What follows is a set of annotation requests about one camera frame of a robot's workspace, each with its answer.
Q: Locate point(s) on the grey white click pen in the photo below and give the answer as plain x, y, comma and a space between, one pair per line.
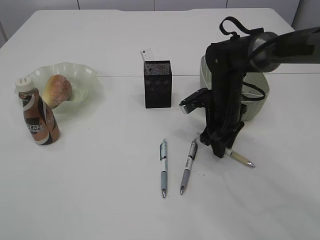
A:
188, 166

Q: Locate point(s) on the pale green wavy glass plate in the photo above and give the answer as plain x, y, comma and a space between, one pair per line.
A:
86, 88

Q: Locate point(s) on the black mesh pen holder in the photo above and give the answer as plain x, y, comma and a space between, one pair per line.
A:
157, 84

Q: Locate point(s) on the brown coffee bottle white cap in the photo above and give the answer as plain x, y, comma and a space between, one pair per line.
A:
38, 116

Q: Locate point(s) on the golden bread roll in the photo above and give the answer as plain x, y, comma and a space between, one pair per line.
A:
57, 90

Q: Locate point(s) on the blue grey click pen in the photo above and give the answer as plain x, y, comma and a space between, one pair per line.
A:
164, 167

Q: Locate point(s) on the pale green plastic basket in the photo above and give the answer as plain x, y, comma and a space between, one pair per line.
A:
254, 78

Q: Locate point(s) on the clear plastic ruler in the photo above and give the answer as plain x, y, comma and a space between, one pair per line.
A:
147, 55

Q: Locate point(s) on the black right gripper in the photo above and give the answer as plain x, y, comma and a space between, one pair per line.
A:
223, 121

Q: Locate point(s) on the white beige click pen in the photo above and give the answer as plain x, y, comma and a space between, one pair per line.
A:
241, 159

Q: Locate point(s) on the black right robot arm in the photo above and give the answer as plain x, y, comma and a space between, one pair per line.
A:
229, 62

